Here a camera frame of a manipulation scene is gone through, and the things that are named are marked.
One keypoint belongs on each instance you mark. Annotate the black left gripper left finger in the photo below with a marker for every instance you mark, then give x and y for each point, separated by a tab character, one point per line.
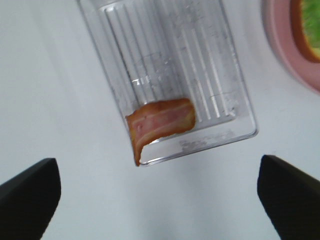
29	200

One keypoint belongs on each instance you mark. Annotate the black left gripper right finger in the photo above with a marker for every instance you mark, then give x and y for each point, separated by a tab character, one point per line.
290	198

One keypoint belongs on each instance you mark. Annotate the tray bacon strip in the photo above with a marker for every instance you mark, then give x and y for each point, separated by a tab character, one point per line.
157	120

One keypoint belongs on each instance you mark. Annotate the white bread slice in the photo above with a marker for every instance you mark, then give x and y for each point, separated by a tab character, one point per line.
311	54

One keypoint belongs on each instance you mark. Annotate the green lettuce leaf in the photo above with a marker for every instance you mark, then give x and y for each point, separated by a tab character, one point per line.
310	16

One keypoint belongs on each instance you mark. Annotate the pink round plate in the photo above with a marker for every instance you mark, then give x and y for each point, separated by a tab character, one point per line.
276	18

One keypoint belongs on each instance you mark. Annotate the clear left plastic tray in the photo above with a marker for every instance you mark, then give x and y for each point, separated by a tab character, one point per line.
158	50

